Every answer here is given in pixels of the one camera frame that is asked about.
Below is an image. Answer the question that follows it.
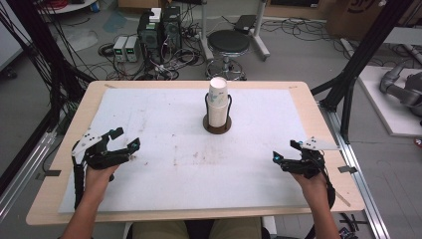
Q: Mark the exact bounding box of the aluminium floor rail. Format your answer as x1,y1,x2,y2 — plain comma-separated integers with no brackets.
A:
0,129,58,222
317,100,392,239

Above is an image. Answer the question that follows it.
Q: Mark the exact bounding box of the cardboard box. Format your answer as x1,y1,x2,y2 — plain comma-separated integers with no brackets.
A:
323,0,422,42

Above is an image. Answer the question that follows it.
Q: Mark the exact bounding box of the person's left leg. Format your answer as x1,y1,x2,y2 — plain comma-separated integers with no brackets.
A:
131,220,191,239

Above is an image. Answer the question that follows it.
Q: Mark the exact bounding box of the black round stool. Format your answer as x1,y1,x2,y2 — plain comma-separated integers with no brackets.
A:
205,29,252,82

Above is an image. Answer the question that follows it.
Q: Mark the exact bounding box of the white small box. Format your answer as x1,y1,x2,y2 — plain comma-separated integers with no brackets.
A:
148,7,163,24

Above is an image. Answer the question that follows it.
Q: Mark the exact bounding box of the stack of white paper cups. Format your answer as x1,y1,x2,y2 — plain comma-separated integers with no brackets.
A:
207,76,230,129

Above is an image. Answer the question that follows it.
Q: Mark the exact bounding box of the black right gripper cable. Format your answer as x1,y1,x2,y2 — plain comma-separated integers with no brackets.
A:
316,155,336,211

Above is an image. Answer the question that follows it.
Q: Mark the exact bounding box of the person's right hand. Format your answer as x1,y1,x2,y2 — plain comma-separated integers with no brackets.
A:
291,170,330,207

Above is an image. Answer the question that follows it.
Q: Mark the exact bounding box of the black wire cup holder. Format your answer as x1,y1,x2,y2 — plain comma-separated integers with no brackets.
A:
202,92,234,135

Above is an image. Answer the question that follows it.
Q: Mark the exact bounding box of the white table mat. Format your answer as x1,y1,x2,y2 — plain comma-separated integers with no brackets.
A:
57,87,312,214

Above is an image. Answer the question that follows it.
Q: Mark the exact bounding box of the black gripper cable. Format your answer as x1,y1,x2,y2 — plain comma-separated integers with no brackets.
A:
72,154,88,211
316,155,336,211

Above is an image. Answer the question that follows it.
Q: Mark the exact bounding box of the grey bench power supply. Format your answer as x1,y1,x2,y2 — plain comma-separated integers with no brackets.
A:
112,35,129,64
124,35,142,64

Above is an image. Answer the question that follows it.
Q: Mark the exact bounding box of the black flat device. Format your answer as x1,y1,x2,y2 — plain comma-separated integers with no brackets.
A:
233,14,258,35

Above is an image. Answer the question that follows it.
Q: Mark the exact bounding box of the black computer tower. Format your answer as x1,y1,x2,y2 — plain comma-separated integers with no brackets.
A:
136,9,164,65
161,5,183,52

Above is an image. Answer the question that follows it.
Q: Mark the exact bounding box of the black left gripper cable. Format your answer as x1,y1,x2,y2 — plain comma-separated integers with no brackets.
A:
72,154,88,211

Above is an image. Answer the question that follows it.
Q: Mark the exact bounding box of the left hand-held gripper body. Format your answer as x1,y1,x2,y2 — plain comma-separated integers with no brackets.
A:
71,129,131,171

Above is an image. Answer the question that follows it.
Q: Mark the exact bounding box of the person's leg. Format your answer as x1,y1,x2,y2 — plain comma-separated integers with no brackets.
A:
208,217,264,239
131,220,191,239

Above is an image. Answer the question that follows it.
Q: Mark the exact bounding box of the black metal frame post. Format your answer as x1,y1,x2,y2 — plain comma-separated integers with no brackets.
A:
311,0,416,144
0,0,98,132

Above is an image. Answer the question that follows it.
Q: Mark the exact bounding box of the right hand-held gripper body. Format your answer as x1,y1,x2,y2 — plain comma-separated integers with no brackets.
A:
281,135,341,180

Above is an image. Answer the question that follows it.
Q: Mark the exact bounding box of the person's left hand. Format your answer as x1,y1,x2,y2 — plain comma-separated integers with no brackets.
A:
84,163,120,201

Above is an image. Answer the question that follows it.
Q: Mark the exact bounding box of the white floor platform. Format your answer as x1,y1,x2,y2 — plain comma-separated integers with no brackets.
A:
357,65,422,138

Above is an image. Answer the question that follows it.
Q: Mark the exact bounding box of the white metal stand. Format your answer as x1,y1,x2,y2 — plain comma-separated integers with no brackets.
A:
198,0,272,63

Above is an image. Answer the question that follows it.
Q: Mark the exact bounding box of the person's right leg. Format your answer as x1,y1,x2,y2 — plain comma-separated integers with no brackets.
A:
208,217,264,239

